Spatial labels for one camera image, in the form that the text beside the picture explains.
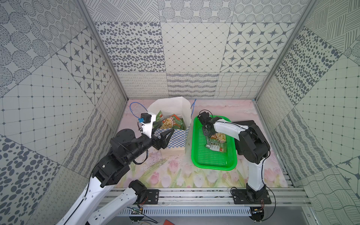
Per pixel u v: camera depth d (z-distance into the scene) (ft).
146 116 1.55
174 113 3.22
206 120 2.55
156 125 2.94
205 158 2.90
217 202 2.42
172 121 3.09
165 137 1.67
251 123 3.33
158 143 1.67
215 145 3.04
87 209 1.27
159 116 3.08
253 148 1.70
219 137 3.12
